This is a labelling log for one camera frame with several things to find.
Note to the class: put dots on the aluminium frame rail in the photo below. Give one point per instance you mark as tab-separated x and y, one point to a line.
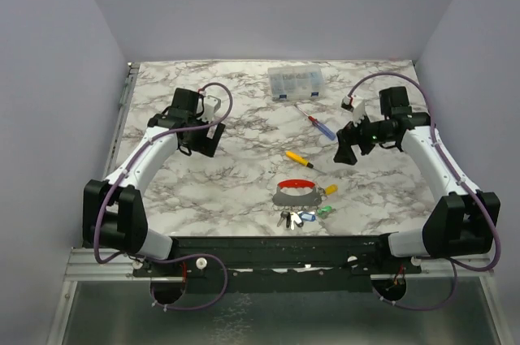
82	267

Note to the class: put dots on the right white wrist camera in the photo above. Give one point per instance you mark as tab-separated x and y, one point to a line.
356	106

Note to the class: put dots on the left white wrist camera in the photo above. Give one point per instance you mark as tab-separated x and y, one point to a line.
211	105

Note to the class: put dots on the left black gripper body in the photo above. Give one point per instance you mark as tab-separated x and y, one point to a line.
200	142

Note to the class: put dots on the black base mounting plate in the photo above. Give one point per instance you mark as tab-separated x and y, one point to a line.
287	263

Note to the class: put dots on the left side metal rail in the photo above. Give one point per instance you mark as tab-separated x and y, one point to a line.
124	104

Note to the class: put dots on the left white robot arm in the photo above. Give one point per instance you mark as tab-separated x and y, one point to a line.
113	209

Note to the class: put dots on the yellow key tag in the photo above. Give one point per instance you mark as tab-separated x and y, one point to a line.
329	190

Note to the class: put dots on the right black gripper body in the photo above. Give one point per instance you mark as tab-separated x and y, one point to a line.
358	139

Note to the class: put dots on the clear plastic screw box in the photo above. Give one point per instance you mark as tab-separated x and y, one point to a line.
295	83

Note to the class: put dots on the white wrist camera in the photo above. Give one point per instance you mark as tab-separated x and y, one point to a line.
211	105
356	106

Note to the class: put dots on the yellow handled screwdriver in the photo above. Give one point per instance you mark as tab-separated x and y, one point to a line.
302	161

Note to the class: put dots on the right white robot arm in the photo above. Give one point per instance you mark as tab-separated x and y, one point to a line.
463	217

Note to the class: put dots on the blue key tag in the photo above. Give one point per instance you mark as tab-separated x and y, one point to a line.
306	216

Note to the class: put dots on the red blue screwdriver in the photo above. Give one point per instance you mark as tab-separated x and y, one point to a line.
319	125

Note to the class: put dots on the green key tag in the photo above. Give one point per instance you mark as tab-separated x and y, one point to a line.
324	211

